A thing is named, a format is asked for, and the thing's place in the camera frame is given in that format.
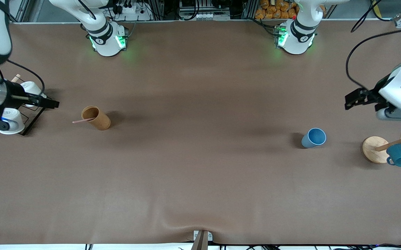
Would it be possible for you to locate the blue plastic cup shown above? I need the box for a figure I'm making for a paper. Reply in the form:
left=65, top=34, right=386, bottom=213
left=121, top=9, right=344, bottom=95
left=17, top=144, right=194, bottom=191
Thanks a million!
left=301, top=128, right=327, bottom=149

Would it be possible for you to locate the white ceramic cup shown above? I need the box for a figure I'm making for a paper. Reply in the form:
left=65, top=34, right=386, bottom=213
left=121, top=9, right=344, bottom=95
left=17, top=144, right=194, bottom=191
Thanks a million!
left=0, top=108, right=26, bottom=135
left=20, top=81, right=47, bottom=107

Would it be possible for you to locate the brown cylindrical holder cup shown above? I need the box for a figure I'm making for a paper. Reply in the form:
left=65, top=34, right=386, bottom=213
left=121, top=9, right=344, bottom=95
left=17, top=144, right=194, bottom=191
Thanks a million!
left=81, top=105, right=111, bottom=131

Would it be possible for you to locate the wooden mug tree stand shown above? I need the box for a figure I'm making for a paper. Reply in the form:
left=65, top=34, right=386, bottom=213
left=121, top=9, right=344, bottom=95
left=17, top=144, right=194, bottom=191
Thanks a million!
left=362, top=124, right=401, bottom=164

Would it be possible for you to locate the orange snack bag pile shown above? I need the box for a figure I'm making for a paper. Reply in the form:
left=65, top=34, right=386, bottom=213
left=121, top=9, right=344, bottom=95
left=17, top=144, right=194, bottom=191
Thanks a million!
left=254, top=0, right=326, bottom=20

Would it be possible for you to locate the white power strip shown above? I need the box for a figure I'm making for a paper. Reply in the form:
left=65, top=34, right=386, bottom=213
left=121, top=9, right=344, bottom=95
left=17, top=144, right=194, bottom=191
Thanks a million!
left=114, top=3, right=153, bottom=22

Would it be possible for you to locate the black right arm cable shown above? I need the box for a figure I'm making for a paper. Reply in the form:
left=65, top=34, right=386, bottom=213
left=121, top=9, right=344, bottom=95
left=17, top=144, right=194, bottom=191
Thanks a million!
left=0, top=58, right=45, bottom=99

